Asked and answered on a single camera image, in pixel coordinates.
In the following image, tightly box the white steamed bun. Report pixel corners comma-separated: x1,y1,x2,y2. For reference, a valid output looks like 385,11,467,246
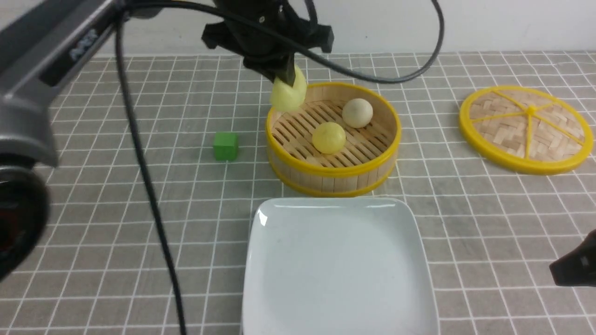
341,98,374,128

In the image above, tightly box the pale yellow steamed bun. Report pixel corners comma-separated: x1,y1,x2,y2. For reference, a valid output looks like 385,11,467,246
270,65,307,113

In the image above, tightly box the green cube block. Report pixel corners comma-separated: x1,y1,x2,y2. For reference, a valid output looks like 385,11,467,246
212,132,239,161

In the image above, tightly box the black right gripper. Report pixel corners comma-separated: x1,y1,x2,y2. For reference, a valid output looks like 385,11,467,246
549,230,596,287

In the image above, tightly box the white square plate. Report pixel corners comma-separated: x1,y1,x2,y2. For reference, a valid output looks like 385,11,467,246
241,197,440,335

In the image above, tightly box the bamboo steamer lid yellow rim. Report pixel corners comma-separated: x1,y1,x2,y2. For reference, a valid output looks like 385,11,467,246
459,86,594,175

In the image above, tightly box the bamboo steamer basket yellow rim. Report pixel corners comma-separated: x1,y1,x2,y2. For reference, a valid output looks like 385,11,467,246
265,82,402,197

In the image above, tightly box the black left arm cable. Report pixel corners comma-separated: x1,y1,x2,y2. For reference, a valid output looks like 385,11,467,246
114,0,444,335

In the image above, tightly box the grey checkered tablecloth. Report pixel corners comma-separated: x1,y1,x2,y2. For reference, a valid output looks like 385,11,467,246
1,51,596,335

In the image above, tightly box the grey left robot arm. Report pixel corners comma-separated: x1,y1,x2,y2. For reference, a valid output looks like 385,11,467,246
0,0,334,278

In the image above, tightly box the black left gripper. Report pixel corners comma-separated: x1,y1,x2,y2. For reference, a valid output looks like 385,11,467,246
202,0,334,87

